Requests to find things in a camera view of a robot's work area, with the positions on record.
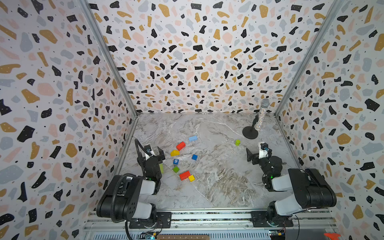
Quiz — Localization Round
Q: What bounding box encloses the red block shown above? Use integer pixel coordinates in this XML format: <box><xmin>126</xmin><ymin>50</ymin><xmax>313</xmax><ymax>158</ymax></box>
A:
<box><xmin>176</xmin><ymin>142</ymin><xmax>186</xmax><ymax>151</ymax></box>
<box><xmin>179</xmin><ymin>171</ymin><xmax>191</xmax><ymax>181</ymax></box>

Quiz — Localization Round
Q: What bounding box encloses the light blue long block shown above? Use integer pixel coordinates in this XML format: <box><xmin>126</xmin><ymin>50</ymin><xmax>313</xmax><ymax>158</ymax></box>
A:
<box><xmin>189</xmin><ymin>136</ymin><xmax>198</xmax><ymax>142</ymax></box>

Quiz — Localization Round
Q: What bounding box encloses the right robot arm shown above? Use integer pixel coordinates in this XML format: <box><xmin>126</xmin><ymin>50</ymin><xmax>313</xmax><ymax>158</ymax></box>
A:
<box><xmin>246</xmin><ymin>143</ymin><xmax>337</xmax><ymax>227</ymax></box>

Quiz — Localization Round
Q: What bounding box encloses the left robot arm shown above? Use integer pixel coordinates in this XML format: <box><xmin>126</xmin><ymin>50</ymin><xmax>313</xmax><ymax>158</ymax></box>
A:
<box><xmin>96</xmin><ymin>145</ymin><xmax>165</xmax><ymax>227</ymax></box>

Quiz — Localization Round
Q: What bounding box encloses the yellow half-round block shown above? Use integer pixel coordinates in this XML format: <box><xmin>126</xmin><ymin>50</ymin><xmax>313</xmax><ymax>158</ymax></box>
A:
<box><xmin>171</xmin><ymin>150</ymin><xmax>180</xmax><ymax>157</ymax></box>

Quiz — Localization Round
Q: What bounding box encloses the green cube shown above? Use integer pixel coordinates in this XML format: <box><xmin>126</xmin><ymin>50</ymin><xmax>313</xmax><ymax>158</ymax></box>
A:
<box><xmin>173</xmin><ymin>166</ymin><xmax>180</xmax><ymax>173</ymax></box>

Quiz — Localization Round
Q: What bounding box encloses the glitter microphone on stand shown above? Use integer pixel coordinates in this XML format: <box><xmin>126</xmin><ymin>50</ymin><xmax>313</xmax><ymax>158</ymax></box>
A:
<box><xmin>242</xmin><ymin>99</ymin><xmax>270</xmax><ymax>140</ymax></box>

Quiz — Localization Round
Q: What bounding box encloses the wooden strip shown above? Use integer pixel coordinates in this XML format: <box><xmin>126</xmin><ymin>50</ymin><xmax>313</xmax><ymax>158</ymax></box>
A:
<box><xmin>157</xmin><ymin>235</ymin><xmax>210</xmax><ymax>240</ymax></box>

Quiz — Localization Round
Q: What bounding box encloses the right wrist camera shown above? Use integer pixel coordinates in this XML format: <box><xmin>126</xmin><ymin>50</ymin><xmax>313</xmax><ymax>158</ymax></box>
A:
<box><xmin>259</xmin><ymin>142</ymin><xmax>269</xmax><ymax>159</ymax></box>

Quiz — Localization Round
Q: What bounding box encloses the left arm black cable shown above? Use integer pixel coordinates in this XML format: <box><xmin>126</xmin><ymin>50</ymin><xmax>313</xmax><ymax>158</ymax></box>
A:
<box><xmin>134</xmin><ymin>138</ymin><xmax>151</xmax><ymax>164</ymax></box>

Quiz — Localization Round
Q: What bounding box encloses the aluminium mounting rail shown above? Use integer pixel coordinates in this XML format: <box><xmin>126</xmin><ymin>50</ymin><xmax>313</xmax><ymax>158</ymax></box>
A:
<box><xmin>83</xmin><ymin>208</ymin><xmax>339</xmax><ymax>240</ymax></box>

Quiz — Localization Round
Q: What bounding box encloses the red clamp handle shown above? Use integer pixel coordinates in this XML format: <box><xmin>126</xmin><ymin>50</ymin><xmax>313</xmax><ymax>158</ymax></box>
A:
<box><xmin>324</xmin><ymin>233</ymin><xmax>341</xmax><ymax>240</ymax></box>

